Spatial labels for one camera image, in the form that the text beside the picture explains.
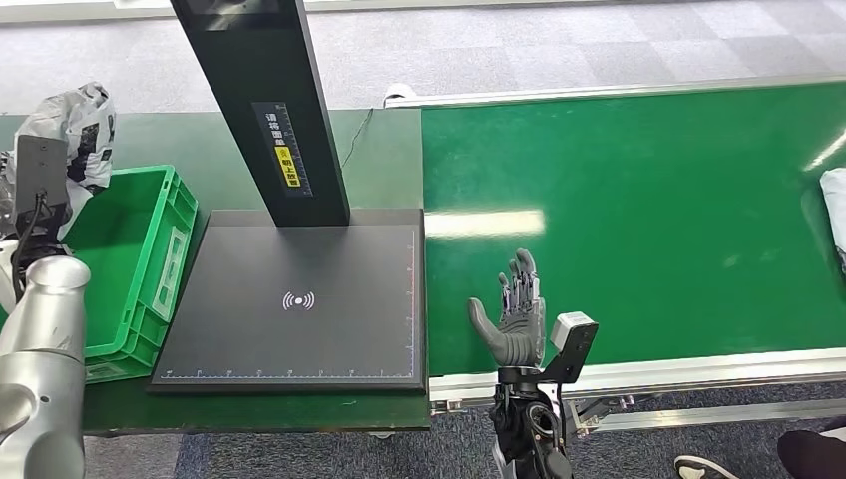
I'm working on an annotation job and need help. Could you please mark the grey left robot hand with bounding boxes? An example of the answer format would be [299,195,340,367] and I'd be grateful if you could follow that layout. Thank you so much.
[0,150,17,237]

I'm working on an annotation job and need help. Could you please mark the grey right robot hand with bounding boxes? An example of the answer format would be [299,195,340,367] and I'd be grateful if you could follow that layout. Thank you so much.
[467,247,549,369]

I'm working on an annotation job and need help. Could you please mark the green conveyor belt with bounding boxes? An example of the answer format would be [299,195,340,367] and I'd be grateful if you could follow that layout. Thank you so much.
[421,82,846,378]

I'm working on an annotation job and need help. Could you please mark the black inbound scanner machine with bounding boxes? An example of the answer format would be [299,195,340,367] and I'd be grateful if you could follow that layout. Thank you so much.
[146,0,428,397]

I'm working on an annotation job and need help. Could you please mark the white conveyor roller end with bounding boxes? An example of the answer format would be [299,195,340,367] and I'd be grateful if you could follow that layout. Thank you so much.
[383,82,419,107]

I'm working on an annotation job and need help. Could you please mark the green plastic crate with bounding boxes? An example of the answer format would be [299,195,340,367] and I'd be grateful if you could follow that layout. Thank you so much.
[0,164,199,386]

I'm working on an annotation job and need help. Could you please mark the person's shoe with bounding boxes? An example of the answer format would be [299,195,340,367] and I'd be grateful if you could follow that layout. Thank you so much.
[672,455,739,479]

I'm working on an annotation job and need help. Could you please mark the person's leg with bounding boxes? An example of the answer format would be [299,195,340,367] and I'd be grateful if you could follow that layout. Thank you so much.
[777,429,846,479]

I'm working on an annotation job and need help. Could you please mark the pale grey plastic mailer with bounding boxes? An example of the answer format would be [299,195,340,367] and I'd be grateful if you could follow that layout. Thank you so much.
[819,166,846,275]

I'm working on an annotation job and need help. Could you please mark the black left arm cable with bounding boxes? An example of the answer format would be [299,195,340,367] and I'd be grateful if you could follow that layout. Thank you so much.
[10,190,50,302]

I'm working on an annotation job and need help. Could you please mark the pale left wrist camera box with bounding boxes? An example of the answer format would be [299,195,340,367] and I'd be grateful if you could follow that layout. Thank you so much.
[13,135,71,228]

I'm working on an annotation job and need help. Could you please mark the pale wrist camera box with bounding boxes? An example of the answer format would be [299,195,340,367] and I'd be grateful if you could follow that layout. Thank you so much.
[540,310,601,386]
[13,135,71,228]

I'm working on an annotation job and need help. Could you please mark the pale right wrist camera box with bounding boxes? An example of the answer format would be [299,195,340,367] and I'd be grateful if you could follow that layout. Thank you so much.
[540,310,601,386]

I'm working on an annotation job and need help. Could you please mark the aluminium conveyor frame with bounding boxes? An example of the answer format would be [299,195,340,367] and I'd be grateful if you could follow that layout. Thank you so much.
[383,74,846,440]

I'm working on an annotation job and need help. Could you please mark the thin black table cable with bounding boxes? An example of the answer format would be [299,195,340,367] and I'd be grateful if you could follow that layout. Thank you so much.
[340,108,375,171]

